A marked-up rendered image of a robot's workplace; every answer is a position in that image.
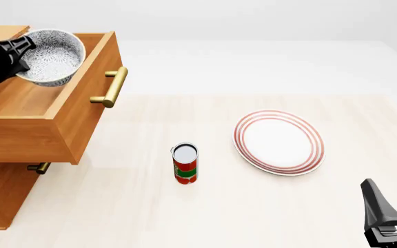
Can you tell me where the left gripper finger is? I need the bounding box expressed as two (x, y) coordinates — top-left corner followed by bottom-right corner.
(10, 52), (31, 75)
(0, 35), (38, 56)

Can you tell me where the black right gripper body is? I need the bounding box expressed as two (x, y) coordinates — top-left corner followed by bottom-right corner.
(363, 224), (397, 248)

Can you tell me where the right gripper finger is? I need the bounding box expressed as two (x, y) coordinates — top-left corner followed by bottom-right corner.
(360, 178), (397, 231)

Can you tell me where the black white patterned bowl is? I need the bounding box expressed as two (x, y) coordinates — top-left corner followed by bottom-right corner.
(15, 28), (87, 87)

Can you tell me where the wooden cabinet drawer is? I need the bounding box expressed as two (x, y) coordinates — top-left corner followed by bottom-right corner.
(0, 30), (124, 166)

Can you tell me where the white plate with red rings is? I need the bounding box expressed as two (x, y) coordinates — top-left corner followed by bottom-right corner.
(232, 110), (327, 178)

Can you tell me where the red green food tin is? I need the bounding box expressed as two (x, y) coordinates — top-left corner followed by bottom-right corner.
(170, 141), (200, 186)

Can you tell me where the long brass drawer handle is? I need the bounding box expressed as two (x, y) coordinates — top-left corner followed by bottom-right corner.
(90, 66), (129, 109)
(26, 161), (52, 176)

